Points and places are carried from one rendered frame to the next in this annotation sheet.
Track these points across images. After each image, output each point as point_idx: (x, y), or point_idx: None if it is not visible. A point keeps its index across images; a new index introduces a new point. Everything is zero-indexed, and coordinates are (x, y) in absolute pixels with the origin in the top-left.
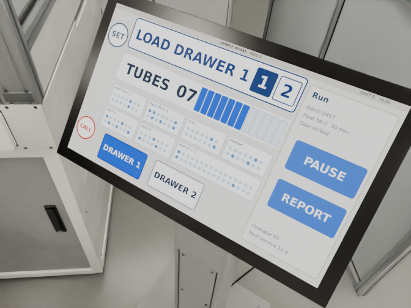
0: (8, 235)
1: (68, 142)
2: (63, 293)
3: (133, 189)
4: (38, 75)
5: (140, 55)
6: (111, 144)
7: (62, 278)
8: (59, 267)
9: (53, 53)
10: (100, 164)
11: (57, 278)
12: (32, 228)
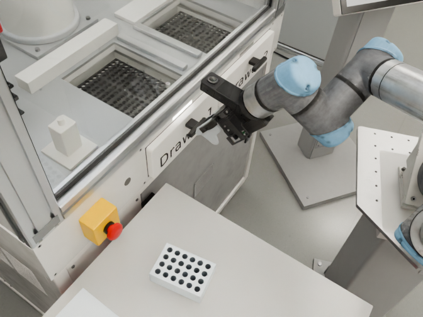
0: (221, 171)
1: (346, 3)
2: (238, 211)
3: (388, 2)
4: None
5: None
6: None
7: (225, 207)
8: (229, 192)
9: None
10: (368, 2)
11: (222, 210)
12: (235, 150)
